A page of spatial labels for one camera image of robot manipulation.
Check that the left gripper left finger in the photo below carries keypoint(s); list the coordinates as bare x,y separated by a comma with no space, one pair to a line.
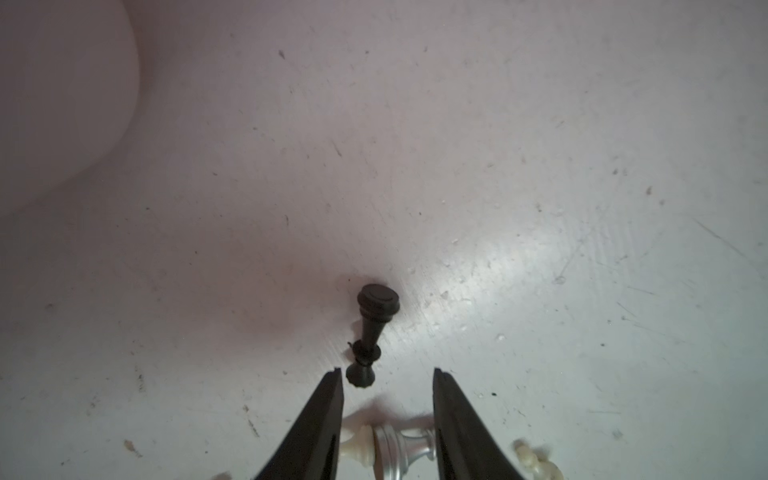
310,449

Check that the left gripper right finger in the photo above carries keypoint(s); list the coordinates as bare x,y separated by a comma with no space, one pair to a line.
464,447

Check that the small white bishop piece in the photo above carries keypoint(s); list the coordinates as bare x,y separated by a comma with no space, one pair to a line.
360,447

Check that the white knight piece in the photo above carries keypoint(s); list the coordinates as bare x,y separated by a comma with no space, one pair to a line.
540,468

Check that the silver chess piece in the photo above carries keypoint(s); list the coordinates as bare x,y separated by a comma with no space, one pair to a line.
396,451

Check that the white storage tray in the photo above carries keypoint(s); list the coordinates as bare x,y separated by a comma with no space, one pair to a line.
70,82

